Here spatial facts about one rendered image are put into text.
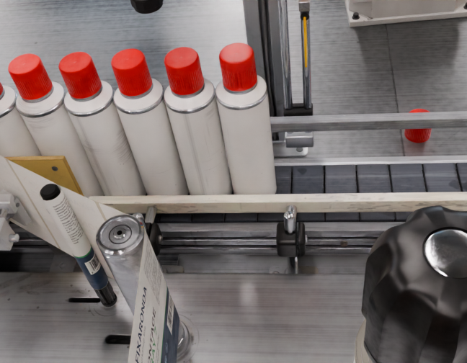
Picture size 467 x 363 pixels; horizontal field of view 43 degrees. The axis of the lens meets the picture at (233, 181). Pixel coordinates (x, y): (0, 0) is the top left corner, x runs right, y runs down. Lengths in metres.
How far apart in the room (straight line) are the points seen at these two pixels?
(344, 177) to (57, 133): 0.33
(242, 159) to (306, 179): 0.11
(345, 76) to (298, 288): 0.40
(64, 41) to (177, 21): 0.20
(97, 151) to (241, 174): 0.16
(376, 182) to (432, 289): 0.43
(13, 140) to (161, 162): 0.16
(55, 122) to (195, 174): 0.16
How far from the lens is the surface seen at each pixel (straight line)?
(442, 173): 0.74
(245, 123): 0.59
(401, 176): 0.73
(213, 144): 0.63
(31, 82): 0.62
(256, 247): 0.71
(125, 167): 0.68
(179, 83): 0.58
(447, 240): 0.31
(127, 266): 0.47
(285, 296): 0.63
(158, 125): 0.62
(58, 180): 0.69
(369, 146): 0.83
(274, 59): 0.73
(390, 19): 1.03
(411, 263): 0.30
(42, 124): 0.64
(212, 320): 0.63
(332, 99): 0.89
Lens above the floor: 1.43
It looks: 49 degrees down
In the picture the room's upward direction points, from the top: 10 degrees counter-clockwise
